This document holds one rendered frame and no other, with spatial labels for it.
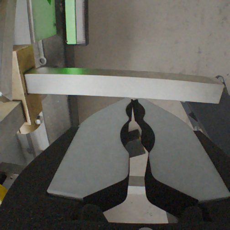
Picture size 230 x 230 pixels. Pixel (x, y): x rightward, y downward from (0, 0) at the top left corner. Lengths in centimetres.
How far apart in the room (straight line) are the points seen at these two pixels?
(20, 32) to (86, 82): 32
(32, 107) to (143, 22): 88
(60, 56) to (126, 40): 72
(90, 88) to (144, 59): 88
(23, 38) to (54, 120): 23
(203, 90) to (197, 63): 93
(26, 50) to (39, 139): 43
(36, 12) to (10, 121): 17
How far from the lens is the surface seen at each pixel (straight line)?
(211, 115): 105
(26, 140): 69
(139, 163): 156
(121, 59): 111
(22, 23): 52
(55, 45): 40
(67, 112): 46
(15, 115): 27
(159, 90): 25
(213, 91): 27
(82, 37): 38
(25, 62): 28
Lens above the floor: 107
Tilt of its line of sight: 58 degrees down
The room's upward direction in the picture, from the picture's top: 174 degrees counter-clockwise
